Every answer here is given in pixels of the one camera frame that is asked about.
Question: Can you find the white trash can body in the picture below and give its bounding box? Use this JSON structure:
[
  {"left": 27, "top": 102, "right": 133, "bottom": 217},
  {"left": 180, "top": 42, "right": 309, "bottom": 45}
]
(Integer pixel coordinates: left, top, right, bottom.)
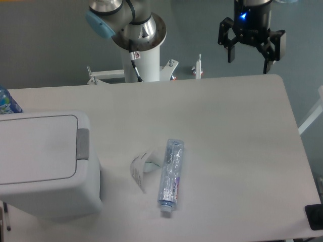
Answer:
[{"left": 1, "top": 110, "right": 102, "bottom": 218}]

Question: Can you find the white trash can lid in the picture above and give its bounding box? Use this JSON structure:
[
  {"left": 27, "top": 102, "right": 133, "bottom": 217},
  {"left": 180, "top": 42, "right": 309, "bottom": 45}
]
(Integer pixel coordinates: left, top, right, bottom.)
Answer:
[{"left": 1, "top": 115, "right": 78, "bottom": 185}]

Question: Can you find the white levelling foot bracket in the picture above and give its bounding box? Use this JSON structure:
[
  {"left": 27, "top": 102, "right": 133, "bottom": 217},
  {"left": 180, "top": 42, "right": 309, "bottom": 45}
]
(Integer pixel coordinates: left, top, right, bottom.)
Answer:
[{"left": 191, "top": 54, "right": 204, "bottom": 79}]

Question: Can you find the black device at table edge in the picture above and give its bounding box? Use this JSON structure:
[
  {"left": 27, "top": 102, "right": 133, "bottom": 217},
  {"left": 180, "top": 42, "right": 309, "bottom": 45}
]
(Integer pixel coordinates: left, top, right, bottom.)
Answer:
[{"left": 305, "top": 204, "right": 322, "bottom": 231}]

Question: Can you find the black cable on pedestal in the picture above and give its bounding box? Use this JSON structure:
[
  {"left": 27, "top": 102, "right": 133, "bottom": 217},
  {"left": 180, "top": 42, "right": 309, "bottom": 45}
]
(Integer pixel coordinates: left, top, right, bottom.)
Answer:
[{"left": 128, "top": 39, "right": 144, "bottom": 83}]

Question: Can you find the white base leg right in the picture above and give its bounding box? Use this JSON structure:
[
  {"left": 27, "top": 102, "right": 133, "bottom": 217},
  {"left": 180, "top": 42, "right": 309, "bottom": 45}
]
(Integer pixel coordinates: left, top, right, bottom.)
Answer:
[{"left": 159, "top": 59, "right": 179, "bottom": 82}]

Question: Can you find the black pen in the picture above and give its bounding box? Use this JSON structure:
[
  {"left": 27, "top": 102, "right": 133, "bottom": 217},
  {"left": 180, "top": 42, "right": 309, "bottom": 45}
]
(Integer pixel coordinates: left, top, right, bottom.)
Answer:
[{"left": 3, "top": 202, "right": 11, "bottom": 231}]

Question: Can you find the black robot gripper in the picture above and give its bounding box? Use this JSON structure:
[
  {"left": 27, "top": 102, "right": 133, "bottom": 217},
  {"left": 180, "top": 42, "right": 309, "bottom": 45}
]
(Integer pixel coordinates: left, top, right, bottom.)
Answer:
[{"left": 218, "top": 1, "right": 286, "bottom": 74}]

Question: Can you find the white frame bar right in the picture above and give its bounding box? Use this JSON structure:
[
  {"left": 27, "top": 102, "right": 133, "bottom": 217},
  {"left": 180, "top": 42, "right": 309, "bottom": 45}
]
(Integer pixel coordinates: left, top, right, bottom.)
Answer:
[{"left": 297, "top": 85, "right": 323, "bottom": 135}]

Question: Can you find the grey lid push button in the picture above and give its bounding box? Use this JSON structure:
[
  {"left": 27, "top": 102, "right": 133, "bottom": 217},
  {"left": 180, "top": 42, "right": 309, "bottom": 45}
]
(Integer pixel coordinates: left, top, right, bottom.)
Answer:
[{"left": 76, "top": 129, "right": 90, "bottom": 160}]

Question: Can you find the clear empty plastic bottle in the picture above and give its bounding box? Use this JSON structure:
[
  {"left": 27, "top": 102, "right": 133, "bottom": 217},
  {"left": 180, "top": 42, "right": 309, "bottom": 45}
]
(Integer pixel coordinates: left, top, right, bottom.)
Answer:
[{"left": 157, "top": 139, "right": 184, "bottom": 217}]

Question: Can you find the white base leg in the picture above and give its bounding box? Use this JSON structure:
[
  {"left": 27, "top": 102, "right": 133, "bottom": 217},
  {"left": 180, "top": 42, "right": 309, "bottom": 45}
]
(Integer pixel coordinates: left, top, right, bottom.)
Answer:
[
  {"left": 87, "top": 66, "right": 125, "bottom": 85},
  {"left": 159, "top": 59, "right": 179, "bottom": 82}
]

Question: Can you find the crumpled white paper receipt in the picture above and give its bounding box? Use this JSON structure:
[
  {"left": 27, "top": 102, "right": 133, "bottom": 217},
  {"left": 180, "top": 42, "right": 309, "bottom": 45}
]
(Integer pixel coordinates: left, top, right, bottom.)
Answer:
[{"left": 130, "top": 146, "right": 165, "bottom": 193}]

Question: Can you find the white base leg left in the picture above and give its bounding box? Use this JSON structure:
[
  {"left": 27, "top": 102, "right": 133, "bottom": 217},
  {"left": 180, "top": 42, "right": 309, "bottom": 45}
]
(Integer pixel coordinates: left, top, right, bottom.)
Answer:
[{"left": 87, "top": 66, "right": 125, "bottom": 85}]

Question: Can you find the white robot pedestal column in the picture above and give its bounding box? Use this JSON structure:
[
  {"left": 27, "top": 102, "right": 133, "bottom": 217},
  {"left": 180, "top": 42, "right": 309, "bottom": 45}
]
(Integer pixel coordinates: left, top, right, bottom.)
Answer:
[{"left": 120, "top": 40, "right": 164, "bottom": 83}]

